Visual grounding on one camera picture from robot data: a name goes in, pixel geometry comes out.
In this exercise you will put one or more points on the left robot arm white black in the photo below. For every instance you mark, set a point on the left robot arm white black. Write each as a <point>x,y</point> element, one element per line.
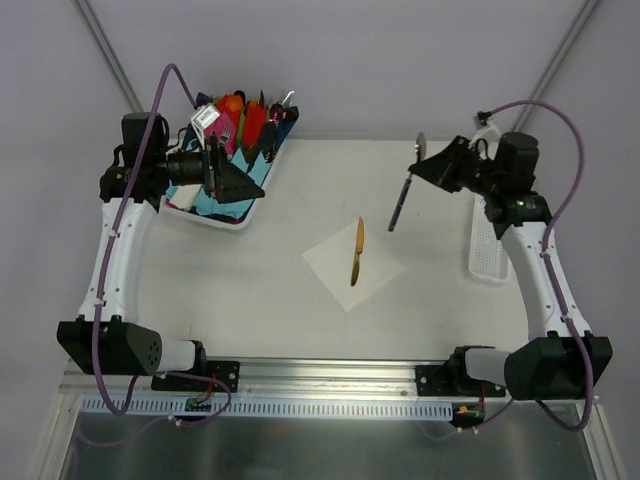
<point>106,337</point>

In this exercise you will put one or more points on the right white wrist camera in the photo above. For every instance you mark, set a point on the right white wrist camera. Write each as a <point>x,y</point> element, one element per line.
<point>486,128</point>

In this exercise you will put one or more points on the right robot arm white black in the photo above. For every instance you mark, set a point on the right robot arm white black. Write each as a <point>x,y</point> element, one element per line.
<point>562,359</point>

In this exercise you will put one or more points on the aluminium mounting rail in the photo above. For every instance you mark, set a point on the aluminium mounting rail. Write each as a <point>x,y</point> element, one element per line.
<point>287,378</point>

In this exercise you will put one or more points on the gold knife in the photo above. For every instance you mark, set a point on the gold knife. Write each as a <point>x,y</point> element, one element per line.
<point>358,250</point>

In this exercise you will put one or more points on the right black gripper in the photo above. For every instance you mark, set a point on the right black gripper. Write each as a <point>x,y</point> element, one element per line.
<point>455,164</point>

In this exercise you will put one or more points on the white paper napkin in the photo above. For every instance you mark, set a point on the white paper napkin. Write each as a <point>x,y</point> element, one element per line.
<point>331,261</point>

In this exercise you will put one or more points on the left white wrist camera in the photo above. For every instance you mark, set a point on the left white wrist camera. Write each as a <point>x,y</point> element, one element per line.
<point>202,122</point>

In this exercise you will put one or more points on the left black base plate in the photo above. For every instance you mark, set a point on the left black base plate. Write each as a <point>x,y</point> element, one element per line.
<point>213,374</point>

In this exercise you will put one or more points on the white slotted cable duct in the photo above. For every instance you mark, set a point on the white slotted cable duct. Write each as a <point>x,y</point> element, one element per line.
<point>438,411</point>

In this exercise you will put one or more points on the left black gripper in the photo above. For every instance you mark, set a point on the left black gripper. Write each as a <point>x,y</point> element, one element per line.
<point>214,170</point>

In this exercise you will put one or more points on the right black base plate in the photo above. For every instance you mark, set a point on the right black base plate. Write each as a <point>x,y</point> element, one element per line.
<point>438,380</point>

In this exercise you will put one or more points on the white perforated utensil tray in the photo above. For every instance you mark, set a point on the white perforated utensil tray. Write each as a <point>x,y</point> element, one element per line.
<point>487,260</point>

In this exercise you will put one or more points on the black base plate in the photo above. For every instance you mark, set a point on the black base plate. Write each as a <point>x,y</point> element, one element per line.
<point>438,380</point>
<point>213,374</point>

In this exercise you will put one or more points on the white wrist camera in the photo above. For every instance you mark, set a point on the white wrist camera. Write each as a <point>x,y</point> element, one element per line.
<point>486,128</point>
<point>202,122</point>

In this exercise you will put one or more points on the silver spoon teal handle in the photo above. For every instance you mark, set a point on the silver spoon teal handle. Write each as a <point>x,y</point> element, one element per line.
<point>407,190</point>

